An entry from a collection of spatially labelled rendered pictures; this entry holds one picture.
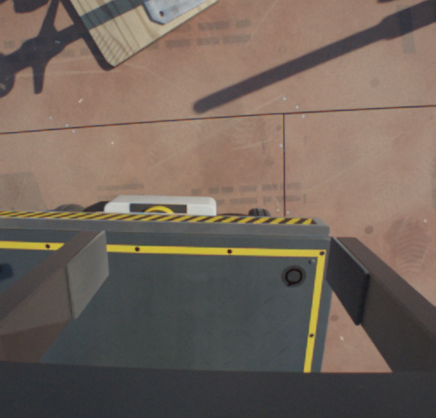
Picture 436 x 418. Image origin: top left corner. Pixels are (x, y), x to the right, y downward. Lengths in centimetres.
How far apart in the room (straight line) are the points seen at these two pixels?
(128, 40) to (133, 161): 30
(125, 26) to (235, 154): 41
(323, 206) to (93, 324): 63
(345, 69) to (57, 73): 73
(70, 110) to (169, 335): 61
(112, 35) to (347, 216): 77
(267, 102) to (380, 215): 44
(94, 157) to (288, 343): 65
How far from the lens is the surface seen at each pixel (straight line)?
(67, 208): 82
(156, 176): 84
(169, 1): 84
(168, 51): 84
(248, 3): 86
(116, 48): 85
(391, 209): 96
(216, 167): 82
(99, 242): 17
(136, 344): 66
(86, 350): 70
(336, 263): 17
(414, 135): 95
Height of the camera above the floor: 81
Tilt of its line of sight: 76 degrees down
